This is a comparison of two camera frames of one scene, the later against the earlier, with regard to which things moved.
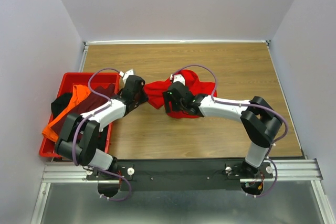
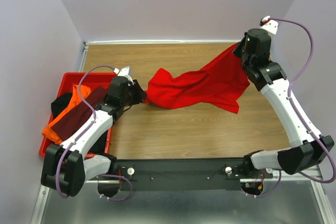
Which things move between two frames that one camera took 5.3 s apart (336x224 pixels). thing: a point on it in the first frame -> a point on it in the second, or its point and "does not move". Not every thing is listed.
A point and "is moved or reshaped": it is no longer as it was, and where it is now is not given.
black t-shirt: x=60 y=103 does not move
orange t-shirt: x=79 y=92 does not move
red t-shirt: x=155 y=91 is moved or reshaped
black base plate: x=181 y=174 does not move
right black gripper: x=168 y=98 -> x=236 y=51
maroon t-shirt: x=90 y=103 does not move
